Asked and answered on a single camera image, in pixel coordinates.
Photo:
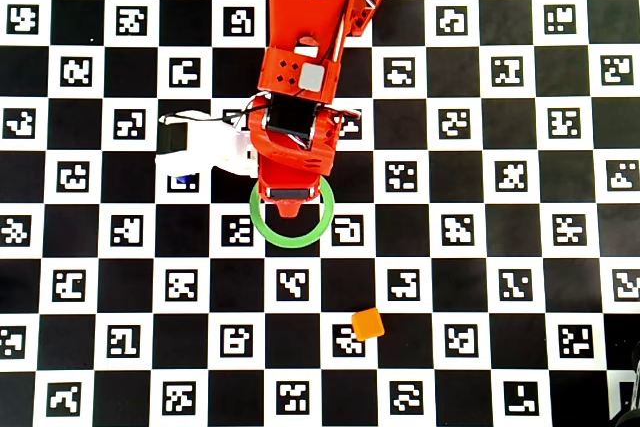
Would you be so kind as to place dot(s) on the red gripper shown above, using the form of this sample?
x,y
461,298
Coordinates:
x,y
290,193

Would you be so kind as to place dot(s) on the blue cube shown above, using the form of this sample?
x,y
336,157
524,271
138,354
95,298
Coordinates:
x,y
182,179

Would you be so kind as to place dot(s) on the red robot arm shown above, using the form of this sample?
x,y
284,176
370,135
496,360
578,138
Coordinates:
x,y
300,7

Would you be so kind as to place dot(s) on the orange cube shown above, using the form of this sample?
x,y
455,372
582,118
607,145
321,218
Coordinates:
x,y
368,324

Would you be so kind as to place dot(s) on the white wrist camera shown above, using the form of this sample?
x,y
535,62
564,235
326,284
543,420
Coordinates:
x,y
210,147

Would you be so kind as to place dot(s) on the black white marker mat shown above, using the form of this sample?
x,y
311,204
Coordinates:
x,y
450,297

